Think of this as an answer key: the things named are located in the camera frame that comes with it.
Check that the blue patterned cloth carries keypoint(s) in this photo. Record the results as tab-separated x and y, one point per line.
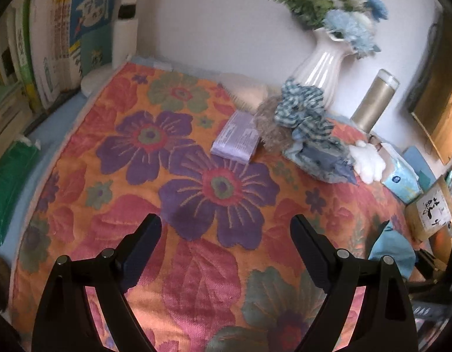
329	161

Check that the white plush toy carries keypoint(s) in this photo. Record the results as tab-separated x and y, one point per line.
368	165

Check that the steel thermos bottle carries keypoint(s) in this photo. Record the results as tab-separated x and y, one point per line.
375	101

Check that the blue and white flowers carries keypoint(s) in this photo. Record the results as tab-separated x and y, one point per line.
353	21

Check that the floral orange tablecloth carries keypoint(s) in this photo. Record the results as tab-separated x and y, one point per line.
225	275

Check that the white ribbed vase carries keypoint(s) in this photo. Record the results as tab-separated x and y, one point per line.
322	68

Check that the brown paper bucket container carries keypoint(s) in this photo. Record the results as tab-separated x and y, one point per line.
430	211

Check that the plaid blue stuffed toy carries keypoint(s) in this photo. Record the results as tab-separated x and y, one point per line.
297	114

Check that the purple wipes packet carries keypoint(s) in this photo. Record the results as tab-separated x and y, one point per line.
238	139

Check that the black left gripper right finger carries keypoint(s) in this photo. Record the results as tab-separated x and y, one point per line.
386	320

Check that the light blue tissue pack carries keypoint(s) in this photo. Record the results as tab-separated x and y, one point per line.
398	176

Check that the pink white cap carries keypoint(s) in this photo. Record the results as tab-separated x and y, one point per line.
246	93

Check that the books with blue cover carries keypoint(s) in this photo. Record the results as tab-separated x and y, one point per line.
49	46

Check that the wall mounted television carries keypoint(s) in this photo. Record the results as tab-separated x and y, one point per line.
430	97

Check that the green plastic package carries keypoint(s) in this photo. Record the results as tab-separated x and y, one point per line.
16	166

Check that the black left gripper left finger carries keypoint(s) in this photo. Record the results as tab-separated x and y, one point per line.
64	321

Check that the teal blue cloth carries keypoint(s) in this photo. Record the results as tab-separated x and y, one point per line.
393	244

